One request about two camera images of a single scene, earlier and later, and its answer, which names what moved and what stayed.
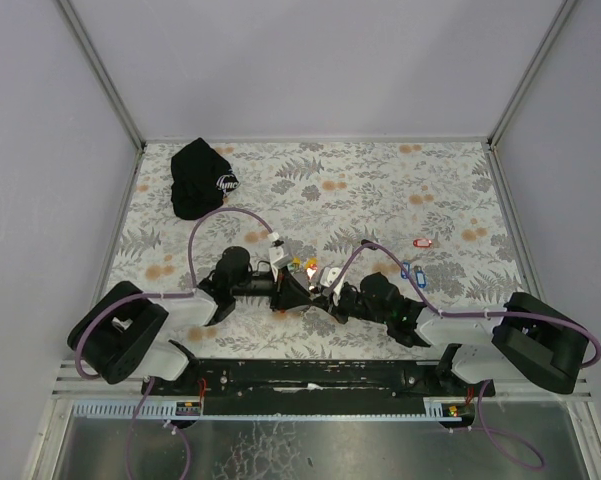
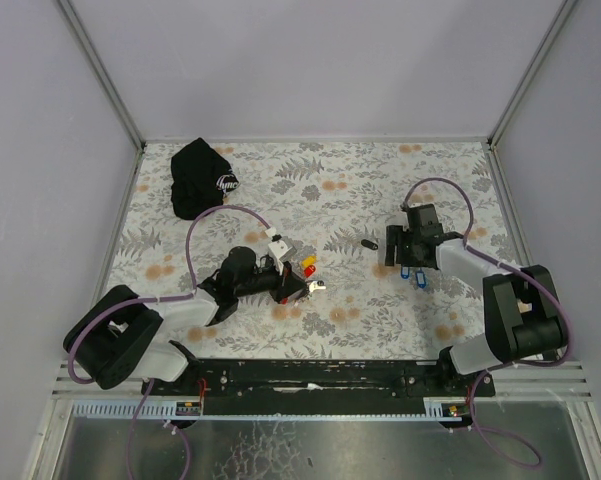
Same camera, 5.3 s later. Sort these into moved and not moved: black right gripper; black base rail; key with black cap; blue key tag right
Moved: black right gripper
Not moved: key with black cap; blue key tag right; black base rail
